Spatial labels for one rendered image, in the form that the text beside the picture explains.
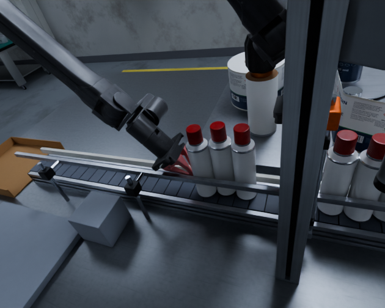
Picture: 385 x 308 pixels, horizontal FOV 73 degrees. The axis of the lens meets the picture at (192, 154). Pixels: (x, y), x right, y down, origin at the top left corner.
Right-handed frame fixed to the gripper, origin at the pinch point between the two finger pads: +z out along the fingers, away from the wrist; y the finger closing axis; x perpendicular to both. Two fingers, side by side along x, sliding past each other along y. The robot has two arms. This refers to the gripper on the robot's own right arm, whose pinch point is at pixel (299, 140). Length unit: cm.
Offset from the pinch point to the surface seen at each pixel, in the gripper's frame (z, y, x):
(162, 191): 13.4, 33.2, 9.9
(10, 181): 18, 98, 14
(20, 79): 83, 417, -207
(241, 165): 1.2, 10.8, 8.3
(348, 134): -6.9, -7.9, 5.9
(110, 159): 10, 55, 3
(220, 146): -2.9, 15.2, 7.4
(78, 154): 10, 68, 3
